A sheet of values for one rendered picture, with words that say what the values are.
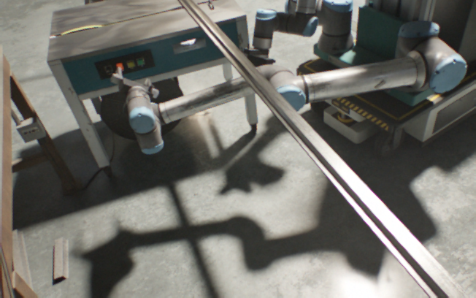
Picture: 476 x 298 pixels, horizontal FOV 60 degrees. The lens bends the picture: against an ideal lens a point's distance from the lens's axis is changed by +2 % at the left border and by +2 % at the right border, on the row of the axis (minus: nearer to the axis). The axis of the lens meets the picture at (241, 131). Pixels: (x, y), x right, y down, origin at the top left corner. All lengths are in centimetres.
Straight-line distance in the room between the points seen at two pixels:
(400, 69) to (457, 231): 74
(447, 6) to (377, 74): 63
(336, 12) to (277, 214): 102
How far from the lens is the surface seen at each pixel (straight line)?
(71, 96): 201
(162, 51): 192
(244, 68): 148
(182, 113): 168
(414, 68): 169
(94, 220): 216
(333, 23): 214
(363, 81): 161
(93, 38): 201
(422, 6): 201
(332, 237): 186
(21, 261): 215
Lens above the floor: 153
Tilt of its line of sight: 40 degrees down
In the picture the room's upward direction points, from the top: 8 degrees counter-clockwise
